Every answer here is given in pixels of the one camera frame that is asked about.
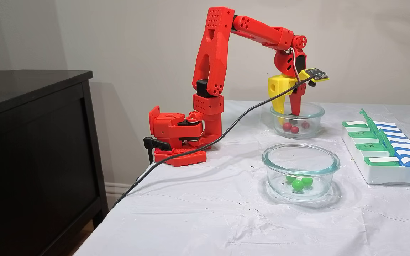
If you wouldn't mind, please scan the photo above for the weekly pill organizer box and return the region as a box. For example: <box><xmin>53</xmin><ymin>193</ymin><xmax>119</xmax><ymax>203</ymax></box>
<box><xmin>341</xmin><ymin>108</ymin><xmax>410</xmax><ymax>187</ymax></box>

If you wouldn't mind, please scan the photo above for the clear glass bowl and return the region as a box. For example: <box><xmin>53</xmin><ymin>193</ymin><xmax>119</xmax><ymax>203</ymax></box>
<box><xmin>261</xmin><ymin>143</ymin><xmax>341</xmax><ymax>201</ymax></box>
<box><xmin>270</xmin><ymin>102</ymin><xmax>325</xmax><ymax>139</ymax></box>

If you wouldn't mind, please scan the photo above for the black table clamp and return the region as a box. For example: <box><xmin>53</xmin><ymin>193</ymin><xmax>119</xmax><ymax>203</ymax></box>
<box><xmin>143</xmin><ymin>137</ymin><xmax>172</xmax><ymax>165</ymax></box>

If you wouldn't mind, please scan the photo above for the white tablecloth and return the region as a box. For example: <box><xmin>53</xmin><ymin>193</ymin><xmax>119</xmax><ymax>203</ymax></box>
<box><xmin>73</xmin><ymin>100</ymin><xmax>410</xmax><ymax>256</ymax></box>

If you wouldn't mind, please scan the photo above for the black wooden cabinet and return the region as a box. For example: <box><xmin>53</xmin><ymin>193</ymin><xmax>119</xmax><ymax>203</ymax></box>
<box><xmin>0</xmin><ymin>70</ymin><xmax>109</xmax><ymax>256</ymax></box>

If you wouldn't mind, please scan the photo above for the white red servo wire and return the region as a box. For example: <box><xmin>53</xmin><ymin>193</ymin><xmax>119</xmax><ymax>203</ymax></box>
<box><xmin>289</xmin><ymin>47</ymin><xmax>302</xmax><ymax>84</ymax></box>

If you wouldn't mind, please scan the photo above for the camera board on yellow mount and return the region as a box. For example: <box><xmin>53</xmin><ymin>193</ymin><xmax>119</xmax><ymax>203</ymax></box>
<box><xmin>299</xmin><ymin>68</ymin><xmax>330</xmax><ymax>87</ymax></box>

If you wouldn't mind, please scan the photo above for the black camera cable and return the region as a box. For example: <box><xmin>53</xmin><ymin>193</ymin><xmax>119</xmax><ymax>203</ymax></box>
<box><xmin>110</xmin><ymin>76</ymin><xmax>314</xmax><ymax>210</ymax></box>

